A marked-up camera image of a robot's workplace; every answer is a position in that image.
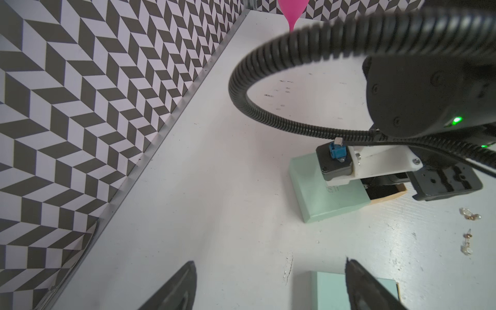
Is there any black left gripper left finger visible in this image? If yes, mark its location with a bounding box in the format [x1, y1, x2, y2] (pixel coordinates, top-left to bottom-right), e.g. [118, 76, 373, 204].
[139, 260, 198, 310]

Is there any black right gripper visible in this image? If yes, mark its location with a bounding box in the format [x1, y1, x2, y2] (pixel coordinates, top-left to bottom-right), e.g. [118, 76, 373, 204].
[362, 147, 483, 202]

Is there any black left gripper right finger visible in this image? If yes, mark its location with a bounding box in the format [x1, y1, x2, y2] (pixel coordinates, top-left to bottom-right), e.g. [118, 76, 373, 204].
[345, 258, 407, 310]

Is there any mint green drawer jewelry box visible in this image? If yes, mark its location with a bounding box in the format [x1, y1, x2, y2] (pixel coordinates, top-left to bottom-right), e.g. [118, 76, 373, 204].
[289, 153, 407, 223]

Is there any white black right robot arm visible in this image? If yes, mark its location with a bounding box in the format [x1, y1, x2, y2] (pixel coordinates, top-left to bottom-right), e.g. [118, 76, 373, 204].
[362, 56, 495, 201]

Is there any mint green middle jewelry box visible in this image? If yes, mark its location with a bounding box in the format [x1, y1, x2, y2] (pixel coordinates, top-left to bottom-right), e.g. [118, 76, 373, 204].
[311, 271, 403, 309]

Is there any gold pearl earring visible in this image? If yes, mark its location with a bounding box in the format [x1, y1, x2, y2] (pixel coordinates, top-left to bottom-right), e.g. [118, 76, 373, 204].
[459, 208, 482, 221]

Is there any pink plastic goblet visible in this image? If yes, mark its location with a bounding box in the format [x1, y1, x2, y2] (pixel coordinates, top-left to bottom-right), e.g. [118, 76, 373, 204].
[277, 0, 309, 32]

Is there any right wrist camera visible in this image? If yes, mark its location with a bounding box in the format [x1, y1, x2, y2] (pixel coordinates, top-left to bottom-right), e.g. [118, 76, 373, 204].
[316, 138, 423, 187]

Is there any black corrugated right cable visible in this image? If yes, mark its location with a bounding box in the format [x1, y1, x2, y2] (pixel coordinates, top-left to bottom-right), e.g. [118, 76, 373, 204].
[227, 5, 496, 171]

